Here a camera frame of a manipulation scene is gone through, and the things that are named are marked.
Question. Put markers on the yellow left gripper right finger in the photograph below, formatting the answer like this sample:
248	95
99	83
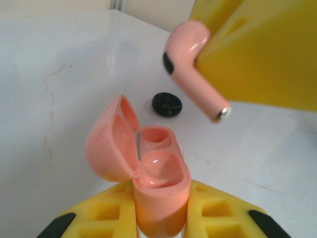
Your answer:
223	218

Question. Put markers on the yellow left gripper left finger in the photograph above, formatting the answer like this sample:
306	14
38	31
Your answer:
99	218

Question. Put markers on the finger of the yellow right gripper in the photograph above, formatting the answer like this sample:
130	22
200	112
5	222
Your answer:
272	54
210	10

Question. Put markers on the pink earbud charging case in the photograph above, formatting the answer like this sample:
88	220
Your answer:
158	208

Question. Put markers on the black earbud charging case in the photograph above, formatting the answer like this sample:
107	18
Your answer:
166	104

